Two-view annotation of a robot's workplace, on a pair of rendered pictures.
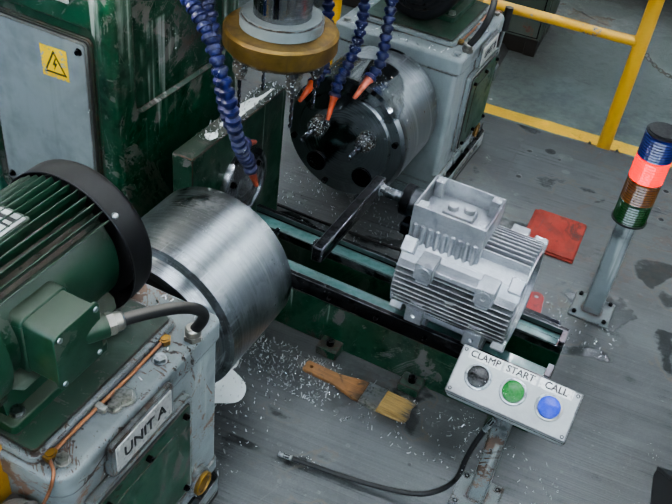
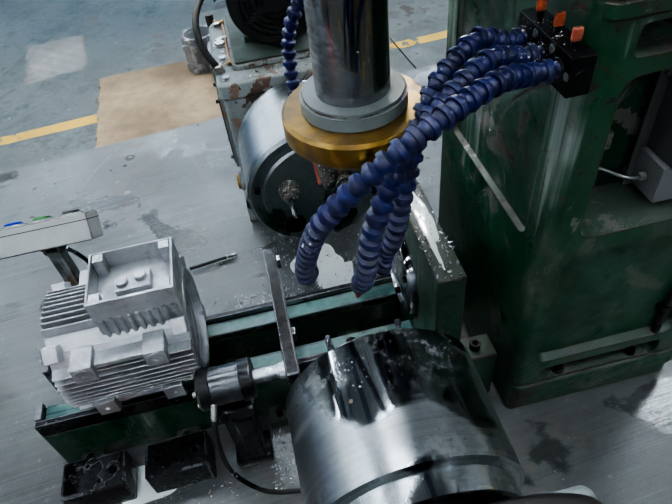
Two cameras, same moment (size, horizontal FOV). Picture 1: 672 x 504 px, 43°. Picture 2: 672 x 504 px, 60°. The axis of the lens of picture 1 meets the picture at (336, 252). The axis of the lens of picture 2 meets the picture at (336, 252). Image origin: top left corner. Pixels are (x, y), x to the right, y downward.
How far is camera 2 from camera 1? 176 cm
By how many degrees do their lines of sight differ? 91
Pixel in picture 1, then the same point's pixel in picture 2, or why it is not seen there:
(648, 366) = not seen: outside the picture
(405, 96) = (318, 411)
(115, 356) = (237, 42)
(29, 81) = not seen: hidden behind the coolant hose
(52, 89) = not seen: hidden behind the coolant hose
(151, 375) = (218, 54)
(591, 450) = (17, 416)
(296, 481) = (215, 252)
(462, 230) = (117, 255)
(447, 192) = (160, 299)
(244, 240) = (263, 131)
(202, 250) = (271, 102)
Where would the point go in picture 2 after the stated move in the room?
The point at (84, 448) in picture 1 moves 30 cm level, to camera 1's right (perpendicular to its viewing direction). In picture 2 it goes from (213, 30) to (82, 79)
